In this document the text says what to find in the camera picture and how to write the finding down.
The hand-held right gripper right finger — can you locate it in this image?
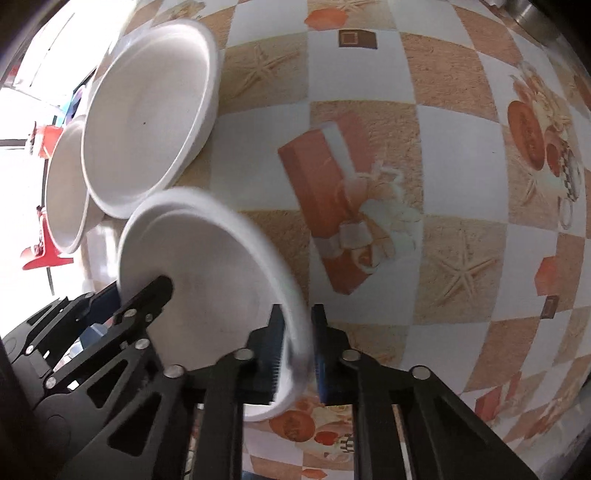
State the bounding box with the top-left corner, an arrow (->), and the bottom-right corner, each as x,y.
311,304 -> 539,480

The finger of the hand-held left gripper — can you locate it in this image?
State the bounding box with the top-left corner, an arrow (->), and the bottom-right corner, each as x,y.
4,281 -> 123,366
44,276 -> 175,416

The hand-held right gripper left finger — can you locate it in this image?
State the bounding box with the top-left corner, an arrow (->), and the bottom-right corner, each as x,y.
69,304 -> 285,480

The white paper plate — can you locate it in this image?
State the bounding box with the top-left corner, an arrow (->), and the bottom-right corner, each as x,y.
118,187 -> 315,423

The red plastic stand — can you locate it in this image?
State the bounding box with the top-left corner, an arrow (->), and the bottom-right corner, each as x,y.
21,207 -> 75,271

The small white paper bowl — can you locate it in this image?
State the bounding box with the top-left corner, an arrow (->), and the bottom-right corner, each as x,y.
45,115 -> 106,256

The red plastic box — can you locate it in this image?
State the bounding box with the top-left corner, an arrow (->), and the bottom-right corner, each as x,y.
28,121 -> 64,160

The large white paper bowl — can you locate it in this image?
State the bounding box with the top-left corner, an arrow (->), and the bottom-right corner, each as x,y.
82,18 -> 221,220

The blue plastic item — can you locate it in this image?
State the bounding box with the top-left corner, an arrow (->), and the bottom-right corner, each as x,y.
67,87 -> 88,118

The printed tablecloth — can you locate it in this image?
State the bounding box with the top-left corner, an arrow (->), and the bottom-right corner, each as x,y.
81,0 -> 591,480

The metal pot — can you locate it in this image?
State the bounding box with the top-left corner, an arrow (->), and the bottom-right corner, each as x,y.
501,0 -> 571,46

